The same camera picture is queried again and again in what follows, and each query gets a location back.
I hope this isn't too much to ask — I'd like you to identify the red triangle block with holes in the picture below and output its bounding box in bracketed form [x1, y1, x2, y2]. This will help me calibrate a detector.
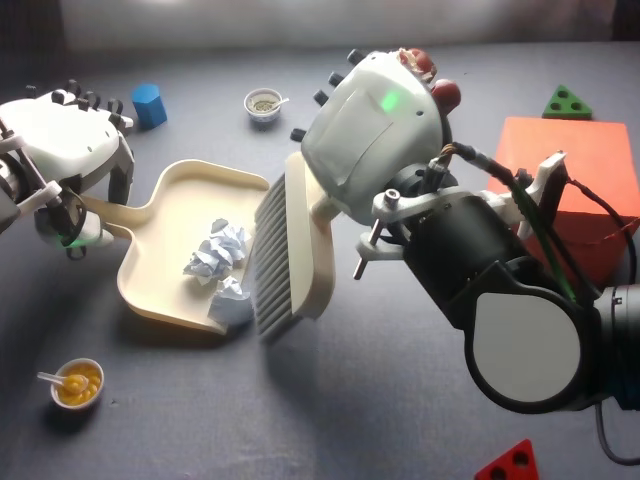
[473, 439, 542, 480]

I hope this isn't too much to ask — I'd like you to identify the toy bowl of green soup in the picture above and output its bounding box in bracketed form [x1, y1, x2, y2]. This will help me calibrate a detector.
[243, 87, 292, 133]

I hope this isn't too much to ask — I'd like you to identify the toy bowl of yellow corn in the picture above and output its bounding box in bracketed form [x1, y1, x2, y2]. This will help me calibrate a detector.
[37, 357, 107, 411]

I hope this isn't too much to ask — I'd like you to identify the grey table cloth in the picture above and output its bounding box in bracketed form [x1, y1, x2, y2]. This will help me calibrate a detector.
[0, 42, 640, 480]

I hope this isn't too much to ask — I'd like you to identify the white backdrop sheet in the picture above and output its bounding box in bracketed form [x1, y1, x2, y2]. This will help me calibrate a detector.
[59, 0, 624, 50]

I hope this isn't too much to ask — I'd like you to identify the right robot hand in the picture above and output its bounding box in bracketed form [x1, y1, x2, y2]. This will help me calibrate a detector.
[289, 48, 455, 224]

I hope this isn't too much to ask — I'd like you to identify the green triangle block with holes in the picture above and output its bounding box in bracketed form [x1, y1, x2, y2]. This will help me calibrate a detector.
[541, 84, 595, 122]

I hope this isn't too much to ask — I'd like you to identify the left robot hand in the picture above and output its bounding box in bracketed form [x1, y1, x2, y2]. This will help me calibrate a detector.
[0, 78, 138, 252]

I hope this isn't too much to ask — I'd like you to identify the blue hexagonal block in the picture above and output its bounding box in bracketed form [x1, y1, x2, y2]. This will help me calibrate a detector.
[130, 83, 169, 133]

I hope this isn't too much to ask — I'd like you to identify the orange box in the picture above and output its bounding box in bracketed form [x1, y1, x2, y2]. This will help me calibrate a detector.
[486, 116, 640, 285]

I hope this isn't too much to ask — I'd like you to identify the cream plastic dustpan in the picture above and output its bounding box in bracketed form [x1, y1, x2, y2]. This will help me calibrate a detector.
[79, 158, 272, 336]

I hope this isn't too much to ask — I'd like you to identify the toy cupcake with red hearts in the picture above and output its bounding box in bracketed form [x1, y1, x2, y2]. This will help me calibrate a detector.
[396, 46, 438, 84]

